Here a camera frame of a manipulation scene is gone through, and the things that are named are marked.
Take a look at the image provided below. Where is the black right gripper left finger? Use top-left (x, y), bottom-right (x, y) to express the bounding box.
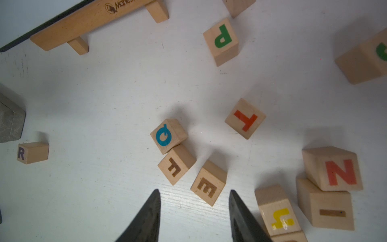
top-left (116, 189), bottom-right (161, 242)

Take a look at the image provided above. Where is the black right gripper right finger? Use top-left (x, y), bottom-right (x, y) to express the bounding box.
top-left (229, 190), bottom-right (272, 242)

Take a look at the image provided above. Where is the wooden block letter E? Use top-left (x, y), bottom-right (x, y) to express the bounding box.
top-left (190, 160), bottom-right (227, 206)

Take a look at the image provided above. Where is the wooden block letter R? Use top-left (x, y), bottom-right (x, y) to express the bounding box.
top-left (17, 142), bottom-right (49, 164)

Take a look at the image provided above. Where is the wooden block yellow letter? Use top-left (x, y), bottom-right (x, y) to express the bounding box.
top-left (255, 184), bottom-right (301, 237)

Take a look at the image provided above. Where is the wooden block letter F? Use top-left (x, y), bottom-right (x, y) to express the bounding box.
top-left (158, 144), bottom-right (196, 186)

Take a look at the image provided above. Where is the wooden block letter I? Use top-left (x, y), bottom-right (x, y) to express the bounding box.
top-left (296, 177), bottom-right (355, 231)

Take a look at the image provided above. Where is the wooden block letter Q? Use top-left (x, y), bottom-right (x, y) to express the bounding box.
top-left (150, 119), bottom-right (188, 154)

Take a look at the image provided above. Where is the wooden block letter N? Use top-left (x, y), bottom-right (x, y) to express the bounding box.
top-left (302, 146), bottom-right (363, 192)

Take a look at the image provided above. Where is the wooden block letter T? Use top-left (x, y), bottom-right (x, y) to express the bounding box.
top-left (225, 98), bottom-right (266, 140)

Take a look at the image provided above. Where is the wooden block letter P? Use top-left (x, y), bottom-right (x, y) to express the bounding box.
top-left (203, 18), bottom-right (239, 67)

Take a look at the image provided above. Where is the wooden block letter W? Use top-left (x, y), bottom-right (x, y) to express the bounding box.
top-left (223, 0), bottom-right (256, 18)

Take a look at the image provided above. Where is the wooden block brown J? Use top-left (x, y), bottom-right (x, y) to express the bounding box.
top-left (271, 231), bottom-right (308, 242)

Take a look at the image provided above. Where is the grey whiteboard eraser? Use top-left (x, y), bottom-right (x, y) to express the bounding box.
top-left (1, 94), bottom-right (26, 143)

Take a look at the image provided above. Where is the wooden block green J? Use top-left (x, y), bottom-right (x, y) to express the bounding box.
top-left (335, 29), bottom-right (387, 85)

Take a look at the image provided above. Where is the wooden whiteboard stand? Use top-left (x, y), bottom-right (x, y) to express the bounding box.
top-left (30, 0), bottom-right (169, 55)

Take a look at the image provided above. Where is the whiteboard with RED written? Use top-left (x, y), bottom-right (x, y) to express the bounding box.
top-left (1, 0), bottom-right (91, 52)

